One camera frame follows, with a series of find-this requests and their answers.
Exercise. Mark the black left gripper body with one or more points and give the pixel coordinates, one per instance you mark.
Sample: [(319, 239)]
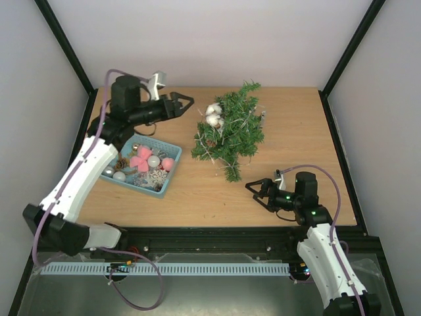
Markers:
[(165, 112)]

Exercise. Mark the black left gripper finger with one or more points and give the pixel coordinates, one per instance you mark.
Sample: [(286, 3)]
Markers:
[(182, 105), (175, 96)]

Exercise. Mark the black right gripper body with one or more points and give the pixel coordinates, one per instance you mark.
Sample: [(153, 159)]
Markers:
[(270, 193)]

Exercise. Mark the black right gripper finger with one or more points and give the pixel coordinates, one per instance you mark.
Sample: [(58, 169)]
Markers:
[(264, 199), (263, 184)]

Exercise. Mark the white cotton boll ornament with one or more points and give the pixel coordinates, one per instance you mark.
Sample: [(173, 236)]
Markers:
[(213, 116)]

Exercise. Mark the small green christmas tree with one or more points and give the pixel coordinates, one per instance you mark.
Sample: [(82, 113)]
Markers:
[(240, 135)]

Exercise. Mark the light blue perforated basket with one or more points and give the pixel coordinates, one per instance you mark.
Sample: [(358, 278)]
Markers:
[(139, 181)]

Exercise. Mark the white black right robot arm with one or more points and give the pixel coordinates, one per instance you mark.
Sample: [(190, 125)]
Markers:
[(340, 289)]

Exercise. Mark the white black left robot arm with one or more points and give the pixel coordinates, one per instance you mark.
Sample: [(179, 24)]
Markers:
[(130, 101)]

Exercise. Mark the pink pompom ornament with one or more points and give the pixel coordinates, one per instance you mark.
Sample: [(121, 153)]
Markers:
[(167, 164)]

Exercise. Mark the white glossy ball ornament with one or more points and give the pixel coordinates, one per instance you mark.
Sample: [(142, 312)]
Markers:
[(153, 161)]

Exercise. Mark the pink felt bow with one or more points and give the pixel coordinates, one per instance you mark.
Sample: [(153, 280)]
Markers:
[(139, 160)]

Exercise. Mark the clear battery box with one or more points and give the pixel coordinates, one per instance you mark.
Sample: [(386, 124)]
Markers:
[(262, 118)]

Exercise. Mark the white snowflake red ornament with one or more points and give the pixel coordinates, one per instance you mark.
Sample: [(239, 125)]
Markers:
[(157, 177)]

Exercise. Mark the loose brown pine cone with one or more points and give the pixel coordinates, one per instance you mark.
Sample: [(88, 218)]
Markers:
[(121, 163)]

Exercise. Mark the matte white ball ornament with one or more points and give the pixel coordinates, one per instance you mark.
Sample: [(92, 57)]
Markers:
[(119, 176)]

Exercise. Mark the silver ball ornament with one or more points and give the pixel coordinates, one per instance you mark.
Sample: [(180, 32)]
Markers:
[(108, 171)]

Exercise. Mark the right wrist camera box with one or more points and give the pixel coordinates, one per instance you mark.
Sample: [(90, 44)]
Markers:
[(279, 179)]

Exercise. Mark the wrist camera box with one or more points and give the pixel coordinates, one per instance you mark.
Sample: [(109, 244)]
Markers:
[(156, 82), (279, 179)]

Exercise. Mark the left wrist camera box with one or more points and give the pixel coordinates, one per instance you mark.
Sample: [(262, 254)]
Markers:
[(156, 82)]

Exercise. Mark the light blue slotted cable duct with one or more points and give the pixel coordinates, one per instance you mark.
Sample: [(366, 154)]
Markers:
[(169, 269)]

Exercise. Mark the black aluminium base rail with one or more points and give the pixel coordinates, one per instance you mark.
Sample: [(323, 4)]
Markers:
[(266, 242)]

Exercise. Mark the black frame post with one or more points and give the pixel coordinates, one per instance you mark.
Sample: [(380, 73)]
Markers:
[(364, 25), (61, 38)]

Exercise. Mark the black right frame post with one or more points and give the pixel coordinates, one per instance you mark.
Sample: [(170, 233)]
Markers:
[(364, 25)]

